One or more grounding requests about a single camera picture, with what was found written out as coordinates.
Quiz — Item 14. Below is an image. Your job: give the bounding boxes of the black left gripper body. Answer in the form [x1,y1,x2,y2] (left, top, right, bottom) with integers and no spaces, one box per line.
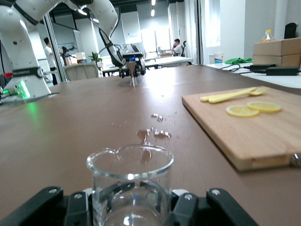
[121,60,146,71]

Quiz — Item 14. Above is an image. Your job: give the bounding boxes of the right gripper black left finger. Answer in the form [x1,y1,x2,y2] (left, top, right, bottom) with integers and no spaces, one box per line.
[0,186,94,226]

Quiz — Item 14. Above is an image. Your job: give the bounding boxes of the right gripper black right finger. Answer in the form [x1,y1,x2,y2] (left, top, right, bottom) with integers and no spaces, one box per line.
[166,187,259,226]

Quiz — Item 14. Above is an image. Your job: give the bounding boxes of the metal double cone jigger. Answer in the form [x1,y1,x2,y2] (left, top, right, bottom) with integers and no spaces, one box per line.
[127,61,140,88]

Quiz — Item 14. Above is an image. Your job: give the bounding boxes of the clear glass measuring beaker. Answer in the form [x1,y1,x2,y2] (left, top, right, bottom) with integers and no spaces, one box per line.
[86,144,175,226]

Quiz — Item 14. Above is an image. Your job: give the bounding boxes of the long white office desk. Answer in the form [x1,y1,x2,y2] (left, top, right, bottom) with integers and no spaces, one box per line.
[143,56,194,70]

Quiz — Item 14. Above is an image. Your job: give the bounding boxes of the green potted plant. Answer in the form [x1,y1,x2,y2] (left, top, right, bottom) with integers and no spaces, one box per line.
[88,51,103,64]

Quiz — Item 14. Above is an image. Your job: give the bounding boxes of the seated person white shirt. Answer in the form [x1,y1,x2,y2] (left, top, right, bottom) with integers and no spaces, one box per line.
[171,39,184,57]

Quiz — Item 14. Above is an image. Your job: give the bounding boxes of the beige office chair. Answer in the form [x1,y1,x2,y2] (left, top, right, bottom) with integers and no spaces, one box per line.
[63,62,99,82]

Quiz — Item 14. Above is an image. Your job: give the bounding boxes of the spilled liquid puddle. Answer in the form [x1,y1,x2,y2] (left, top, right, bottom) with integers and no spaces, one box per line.
[112,113,178,145]

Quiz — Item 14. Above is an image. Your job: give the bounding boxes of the standing person white shirt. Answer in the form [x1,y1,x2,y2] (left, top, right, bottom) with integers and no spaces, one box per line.
[43,37,58,85]

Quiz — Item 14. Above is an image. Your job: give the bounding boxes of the yellow plastic knife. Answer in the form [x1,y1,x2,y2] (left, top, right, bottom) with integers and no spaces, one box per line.
[200,86,257,102]

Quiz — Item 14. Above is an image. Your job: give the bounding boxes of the wooden cutting board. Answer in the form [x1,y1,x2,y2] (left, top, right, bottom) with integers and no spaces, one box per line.
[181,86,301,172]

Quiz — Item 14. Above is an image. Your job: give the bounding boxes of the green cloth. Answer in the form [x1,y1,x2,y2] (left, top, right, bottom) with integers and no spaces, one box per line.
[224,57,253,65]

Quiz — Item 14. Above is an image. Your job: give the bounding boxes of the yellow lemon slice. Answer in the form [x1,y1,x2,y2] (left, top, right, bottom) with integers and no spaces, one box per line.
[225,105,261,118]
[246,101,282,113]

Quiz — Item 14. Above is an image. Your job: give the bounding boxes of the yellow plastic fork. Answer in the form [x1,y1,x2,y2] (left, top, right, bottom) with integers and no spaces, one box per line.
[208,86,269,104]

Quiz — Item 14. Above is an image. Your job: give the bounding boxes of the black power adapter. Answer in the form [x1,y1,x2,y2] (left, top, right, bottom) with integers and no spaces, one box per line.
[265,66,301,76]
[249,64,276,71]

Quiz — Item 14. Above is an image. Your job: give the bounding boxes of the cardboard box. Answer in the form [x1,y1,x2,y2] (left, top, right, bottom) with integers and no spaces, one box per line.
[253,37,301,57]
[253,54,301,68]

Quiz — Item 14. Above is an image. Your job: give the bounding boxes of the plastic bottle yellow cap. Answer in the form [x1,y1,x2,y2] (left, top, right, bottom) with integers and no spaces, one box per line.
[260,29,276,43]

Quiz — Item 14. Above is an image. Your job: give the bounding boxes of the black office chair back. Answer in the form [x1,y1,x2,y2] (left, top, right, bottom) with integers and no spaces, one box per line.
[284,23,297,40]

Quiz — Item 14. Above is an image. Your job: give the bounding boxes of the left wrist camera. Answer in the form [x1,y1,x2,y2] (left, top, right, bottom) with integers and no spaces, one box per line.
[123,53,143,62]

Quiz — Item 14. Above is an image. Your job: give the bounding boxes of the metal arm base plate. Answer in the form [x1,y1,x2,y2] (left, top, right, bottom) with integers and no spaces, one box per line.
[0,92,59,104]

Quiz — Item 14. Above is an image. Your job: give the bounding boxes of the metal cutting board handle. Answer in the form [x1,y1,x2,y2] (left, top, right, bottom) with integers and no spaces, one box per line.
[289,153,301,167]

